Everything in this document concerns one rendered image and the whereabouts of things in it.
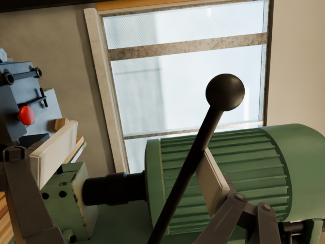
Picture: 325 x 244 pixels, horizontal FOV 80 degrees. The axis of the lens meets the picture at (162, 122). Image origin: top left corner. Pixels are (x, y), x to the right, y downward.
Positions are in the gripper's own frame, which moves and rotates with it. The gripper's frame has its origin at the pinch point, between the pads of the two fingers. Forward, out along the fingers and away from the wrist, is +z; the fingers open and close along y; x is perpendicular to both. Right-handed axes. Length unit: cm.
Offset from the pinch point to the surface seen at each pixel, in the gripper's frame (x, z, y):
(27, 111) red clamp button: -3.3, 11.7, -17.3
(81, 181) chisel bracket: -16.1, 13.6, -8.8
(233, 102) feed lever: 7.2, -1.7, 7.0
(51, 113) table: -14.7, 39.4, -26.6
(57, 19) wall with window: 14, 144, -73
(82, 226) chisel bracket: -23.5, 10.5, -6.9
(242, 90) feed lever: 8.2, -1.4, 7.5
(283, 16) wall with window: 55, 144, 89
